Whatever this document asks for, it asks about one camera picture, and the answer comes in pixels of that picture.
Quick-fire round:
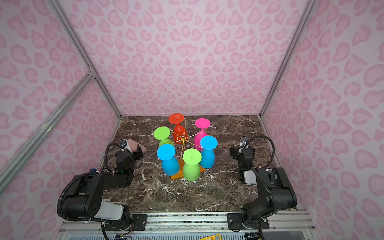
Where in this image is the blue wine glass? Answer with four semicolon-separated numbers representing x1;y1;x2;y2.
200;136;218;169
157;144;180;176

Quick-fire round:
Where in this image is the magenta wine glass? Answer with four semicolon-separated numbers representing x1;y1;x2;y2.
194;118;211;151

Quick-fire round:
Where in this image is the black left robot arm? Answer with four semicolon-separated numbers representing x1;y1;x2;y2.
57;145;144;231

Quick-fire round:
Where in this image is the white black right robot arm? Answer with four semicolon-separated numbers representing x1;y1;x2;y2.
227;146;297;233

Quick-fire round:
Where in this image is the blue wine glass front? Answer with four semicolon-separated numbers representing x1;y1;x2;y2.
157;144;180;176

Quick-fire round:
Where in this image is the green wine glass back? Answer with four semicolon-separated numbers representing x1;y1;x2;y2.
154;127;175;147

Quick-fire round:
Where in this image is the green wine glass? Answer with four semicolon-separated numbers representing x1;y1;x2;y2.
183;149;202;182
154;127;175;147

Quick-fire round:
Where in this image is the red wine glass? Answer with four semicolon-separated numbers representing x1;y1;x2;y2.
169;113;187;145

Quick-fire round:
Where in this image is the green wine glass front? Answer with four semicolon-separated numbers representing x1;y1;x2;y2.
183;149;202;182

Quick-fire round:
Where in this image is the pink rectangular case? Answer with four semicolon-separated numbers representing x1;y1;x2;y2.
127;139;147;154

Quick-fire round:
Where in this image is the pink pen cup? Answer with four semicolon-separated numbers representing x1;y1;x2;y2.
89;168;107;174

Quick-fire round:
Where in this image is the yellow plastic object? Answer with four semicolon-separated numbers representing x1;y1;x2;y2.
203;234;222;240

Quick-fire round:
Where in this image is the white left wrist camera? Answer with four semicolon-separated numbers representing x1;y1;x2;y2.
119;139;132;153

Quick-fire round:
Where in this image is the gold wire glass rack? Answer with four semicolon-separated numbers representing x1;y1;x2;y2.
171;120;206;181

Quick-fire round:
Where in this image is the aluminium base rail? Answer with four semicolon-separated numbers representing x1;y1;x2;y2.
56;211;319;240

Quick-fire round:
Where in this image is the right black corrugated cable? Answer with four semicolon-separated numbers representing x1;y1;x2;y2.
245;135;276;208

